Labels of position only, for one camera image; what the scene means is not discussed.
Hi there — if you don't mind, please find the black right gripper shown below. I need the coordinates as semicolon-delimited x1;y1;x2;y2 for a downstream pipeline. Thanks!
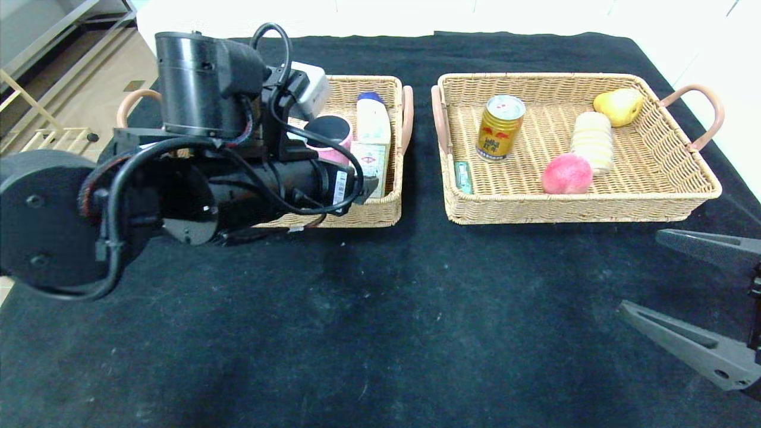
616;228;761;402

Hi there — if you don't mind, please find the pink peach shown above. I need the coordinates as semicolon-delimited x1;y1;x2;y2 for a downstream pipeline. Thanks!
541;153;594;195

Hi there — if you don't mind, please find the ridged beige bread roll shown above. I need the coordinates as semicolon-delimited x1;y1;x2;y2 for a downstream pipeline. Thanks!
569;111;615;176

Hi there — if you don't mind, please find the gold energy drink can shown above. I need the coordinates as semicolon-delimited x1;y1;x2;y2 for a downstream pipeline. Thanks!
476;94;527;162

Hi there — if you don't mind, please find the beige card box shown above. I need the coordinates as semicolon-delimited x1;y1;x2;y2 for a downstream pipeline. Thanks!
350;140;390;200

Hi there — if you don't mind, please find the pink mug with dark inside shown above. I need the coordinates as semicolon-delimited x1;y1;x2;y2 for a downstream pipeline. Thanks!
304;116;353;167

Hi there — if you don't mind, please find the yellow pear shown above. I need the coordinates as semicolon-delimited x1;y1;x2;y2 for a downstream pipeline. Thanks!
593;88;644;128

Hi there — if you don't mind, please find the small green tube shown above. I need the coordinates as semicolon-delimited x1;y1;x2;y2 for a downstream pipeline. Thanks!
454;159;473;195

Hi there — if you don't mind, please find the black tablecloth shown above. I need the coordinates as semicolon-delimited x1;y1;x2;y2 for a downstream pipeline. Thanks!
0;31;761;428

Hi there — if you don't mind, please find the white bottle with blue cap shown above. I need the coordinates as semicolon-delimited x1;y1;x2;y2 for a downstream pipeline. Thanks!
356;91;393;146

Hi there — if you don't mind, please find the white cabinet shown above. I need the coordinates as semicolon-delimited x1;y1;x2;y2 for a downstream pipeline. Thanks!
136;0;655;41

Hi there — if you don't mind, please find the wooden slatted rack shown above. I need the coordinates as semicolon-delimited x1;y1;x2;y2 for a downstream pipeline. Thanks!
0;68;99;156

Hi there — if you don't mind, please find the grey shelf unit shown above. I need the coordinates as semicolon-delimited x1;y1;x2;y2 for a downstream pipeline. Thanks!
0;0;139;81

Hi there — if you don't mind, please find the wicker basket with brown handles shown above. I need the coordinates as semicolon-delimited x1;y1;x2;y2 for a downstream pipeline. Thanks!
116;74;414;229
431;73;726;225

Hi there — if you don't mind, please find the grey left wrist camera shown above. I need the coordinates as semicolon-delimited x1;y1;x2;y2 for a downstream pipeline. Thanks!
288;61;332;121

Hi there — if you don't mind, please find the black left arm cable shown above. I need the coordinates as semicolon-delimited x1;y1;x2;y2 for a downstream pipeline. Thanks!
36;23;364;302

